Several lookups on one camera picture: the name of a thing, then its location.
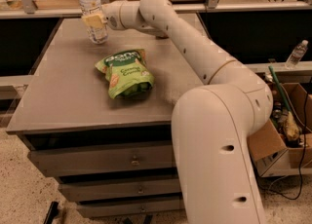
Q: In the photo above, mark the grey drawer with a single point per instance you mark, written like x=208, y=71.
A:
x=103, y=158
x=121, y=188
x=131, y=207

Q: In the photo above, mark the clear plastic water bottle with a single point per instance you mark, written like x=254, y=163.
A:
x=88, y=7

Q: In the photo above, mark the black object on floor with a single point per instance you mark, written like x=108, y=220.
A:
x=52, y=213

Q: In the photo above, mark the middle grey drawer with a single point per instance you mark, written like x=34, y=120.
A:
x=121, y=188

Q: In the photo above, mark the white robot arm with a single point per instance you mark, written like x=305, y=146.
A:
x=210, y=123

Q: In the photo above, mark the small bottle on ledge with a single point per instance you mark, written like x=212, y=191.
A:
x=297, y=54

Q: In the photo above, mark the open cardboard box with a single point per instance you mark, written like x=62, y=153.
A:
x=270, y=154

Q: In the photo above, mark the green handled brush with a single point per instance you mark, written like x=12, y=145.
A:
x=290, y=127

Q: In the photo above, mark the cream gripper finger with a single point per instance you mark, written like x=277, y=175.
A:
x=96, y=21

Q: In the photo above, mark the top grey drawer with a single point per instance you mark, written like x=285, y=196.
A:
x=103, y=158

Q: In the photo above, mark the grey drawer cabinet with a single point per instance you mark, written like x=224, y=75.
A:
x=67, y=104

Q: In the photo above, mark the bottom grey drawer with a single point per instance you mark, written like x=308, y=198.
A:
x=131, y=207

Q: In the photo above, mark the green snack bag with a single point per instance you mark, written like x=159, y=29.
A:
x=126, y=73

